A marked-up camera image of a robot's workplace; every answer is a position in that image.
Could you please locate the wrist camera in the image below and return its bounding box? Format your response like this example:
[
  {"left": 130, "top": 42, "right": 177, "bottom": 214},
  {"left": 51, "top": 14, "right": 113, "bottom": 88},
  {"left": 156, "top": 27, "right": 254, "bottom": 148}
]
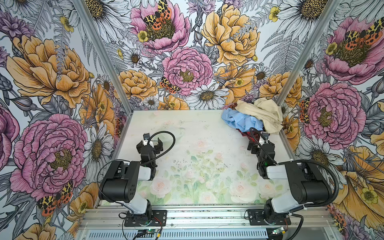
[
  {"left": 260, "top": 131, "right": 270, "bottom": 142},
  {"left": 143, "top": 133, "right": 151, "bottom": 141}
]

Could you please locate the green circuit board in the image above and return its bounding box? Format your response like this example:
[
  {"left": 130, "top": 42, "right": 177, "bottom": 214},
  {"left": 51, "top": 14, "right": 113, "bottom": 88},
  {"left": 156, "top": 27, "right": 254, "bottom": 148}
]
[
  {"left": 138, "top": 229, "right": 162, "bottom": 238},
  {"left": 271, "top": 227, "right": 286, "bottom": 235}
]

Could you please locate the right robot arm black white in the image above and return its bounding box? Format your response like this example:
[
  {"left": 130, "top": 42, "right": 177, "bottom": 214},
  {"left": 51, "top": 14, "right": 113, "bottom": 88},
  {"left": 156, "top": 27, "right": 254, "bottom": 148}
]
[{"left": 248, "top": 140, "right": 340, "bottom": 224}]

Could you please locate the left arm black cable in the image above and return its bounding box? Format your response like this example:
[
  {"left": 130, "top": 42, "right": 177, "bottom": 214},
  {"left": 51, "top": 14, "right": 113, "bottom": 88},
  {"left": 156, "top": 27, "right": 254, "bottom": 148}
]
[{"left": 140, "top": 130, "right": 177, "bottom": 166}]

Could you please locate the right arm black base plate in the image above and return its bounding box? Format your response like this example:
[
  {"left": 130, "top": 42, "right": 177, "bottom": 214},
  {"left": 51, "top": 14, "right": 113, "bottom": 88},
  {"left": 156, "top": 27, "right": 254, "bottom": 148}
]
[{"left": 244, "top": 209, "right": 291, "bottom": 226}]

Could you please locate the right aluminium corner post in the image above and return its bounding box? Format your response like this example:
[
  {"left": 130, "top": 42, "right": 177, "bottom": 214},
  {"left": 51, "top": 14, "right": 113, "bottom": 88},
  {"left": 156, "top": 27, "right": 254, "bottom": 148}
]
[{"left": 275, "top": 1, "right": 341, "bottom": 106}]

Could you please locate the right green circuit board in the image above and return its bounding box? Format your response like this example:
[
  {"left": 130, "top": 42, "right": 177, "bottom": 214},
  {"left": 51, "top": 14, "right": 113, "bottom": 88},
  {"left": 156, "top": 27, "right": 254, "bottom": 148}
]
[{"left": 271, "top": 227, "right": 286, "bottom": 235}]

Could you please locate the left aluminium corner post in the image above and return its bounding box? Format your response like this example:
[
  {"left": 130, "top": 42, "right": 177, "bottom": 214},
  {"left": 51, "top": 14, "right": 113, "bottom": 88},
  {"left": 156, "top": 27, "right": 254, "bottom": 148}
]
[{"left": 74, "top": 1, "right": 133, "bottom": 117}]

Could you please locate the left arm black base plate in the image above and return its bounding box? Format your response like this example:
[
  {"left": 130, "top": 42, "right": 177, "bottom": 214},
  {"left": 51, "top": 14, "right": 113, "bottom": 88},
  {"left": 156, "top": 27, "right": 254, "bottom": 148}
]
[{"left": 123, "top": 210, "right": 168, "bottom": 227}]

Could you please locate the aluminium corner post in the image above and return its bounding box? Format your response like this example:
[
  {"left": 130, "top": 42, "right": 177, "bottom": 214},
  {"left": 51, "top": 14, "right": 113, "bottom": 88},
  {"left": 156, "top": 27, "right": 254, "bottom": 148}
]
[
  {"left": 74, "top": 1, "right": 133, "bottom": 117},
  {"left": 275, "top": 1, "right": 341, "bottom": 106}
]

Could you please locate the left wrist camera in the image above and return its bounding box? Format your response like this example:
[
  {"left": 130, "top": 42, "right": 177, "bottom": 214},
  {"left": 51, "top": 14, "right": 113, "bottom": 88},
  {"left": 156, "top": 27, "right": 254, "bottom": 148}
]
[{"left": 143, "top": 133, "right": 151, "bottom": 141}]

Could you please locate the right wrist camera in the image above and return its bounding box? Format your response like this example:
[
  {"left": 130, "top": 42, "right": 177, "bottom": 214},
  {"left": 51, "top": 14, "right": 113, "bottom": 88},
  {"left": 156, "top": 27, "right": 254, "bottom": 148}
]
[{"left": 260, "top": 131, "right": 270, "bottom": 142}]

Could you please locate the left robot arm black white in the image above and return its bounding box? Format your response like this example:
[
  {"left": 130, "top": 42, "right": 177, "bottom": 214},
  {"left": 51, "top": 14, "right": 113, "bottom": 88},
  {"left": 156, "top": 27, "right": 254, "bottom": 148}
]
[{"left": 99, "top": 140, "right": 163, "bottom": 219}]

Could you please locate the beige cream cloth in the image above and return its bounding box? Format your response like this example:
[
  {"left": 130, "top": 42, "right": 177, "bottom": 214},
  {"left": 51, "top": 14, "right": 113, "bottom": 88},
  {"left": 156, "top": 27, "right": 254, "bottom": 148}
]
[{"left": 236, "top": 98, "right": 283, "bottom": 134}]

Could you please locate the left green circuit board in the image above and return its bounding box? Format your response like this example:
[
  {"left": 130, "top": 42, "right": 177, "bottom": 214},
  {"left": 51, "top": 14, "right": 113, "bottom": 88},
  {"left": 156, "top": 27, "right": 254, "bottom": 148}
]
[{"left": 138, "top": 229, "right": 162, "bottom": 238}]

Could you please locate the aluminium front frame rail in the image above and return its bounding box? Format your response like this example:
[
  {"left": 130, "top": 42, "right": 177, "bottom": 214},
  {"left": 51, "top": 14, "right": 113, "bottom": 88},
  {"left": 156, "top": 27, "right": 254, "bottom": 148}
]
[{"left": 76, "top": 205, "right": 343, "bottom": 240}]

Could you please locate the light blue cloth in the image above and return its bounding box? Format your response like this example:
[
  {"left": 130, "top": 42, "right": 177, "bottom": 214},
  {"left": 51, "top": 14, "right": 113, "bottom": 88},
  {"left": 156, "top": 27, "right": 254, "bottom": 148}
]
[{"left": 221, "top": 109, "right": 264, "bottom": 133}]

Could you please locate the red black plaid cloth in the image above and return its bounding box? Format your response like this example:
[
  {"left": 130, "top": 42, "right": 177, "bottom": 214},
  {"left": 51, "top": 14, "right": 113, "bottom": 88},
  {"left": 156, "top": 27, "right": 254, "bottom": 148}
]
[{"left": 238, "top": 130, "right": 260, "bottom": 143}]

